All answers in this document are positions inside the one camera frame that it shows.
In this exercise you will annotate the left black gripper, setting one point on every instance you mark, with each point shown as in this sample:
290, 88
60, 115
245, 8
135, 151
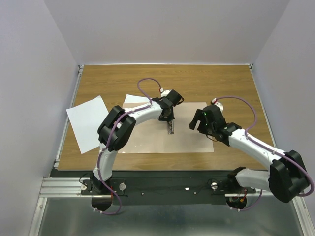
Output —
171, 118

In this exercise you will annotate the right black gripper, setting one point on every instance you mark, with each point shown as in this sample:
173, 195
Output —
199, 115

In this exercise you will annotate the metal folder clip mechanism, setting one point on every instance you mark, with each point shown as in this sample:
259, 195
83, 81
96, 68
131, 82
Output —
170, 130

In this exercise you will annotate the tan paper folder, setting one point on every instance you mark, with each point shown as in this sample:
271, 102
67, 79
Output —
152, 136

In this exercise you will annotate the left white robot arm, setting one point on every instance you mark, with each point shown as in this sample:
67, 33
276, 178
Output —
116, 129

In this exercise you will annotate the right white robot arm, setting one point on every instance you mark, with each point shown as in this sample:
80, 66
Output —
285, 175

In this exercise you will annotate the white paper sheet centre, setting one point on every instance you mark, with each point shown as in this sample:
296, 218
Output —
135, 99

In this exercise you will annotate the white paper sheet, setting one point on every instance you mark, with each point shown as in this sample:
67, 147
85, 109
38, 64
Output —
85, 120
135, 99

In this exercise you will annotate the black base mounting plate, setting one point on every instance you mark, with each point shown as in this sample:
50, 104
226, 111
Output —
137, 188

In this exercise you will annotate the white paper sheet far left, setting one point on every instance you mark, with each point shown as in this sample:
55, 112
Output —
85, 120

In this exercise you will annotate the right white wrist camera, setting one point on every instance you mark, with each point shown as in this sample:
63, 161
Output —
218, 104

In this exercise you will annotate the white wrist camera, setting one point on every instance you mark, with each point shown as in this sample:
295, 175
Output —
163, 92
218, 104

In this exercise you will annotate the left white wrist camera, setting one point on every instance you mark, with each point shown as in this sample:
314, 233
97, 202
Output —
163, 92

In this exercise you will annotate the aluminium frame rail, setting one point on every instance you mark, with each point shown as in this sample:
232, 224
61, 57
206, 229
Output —
55, 187

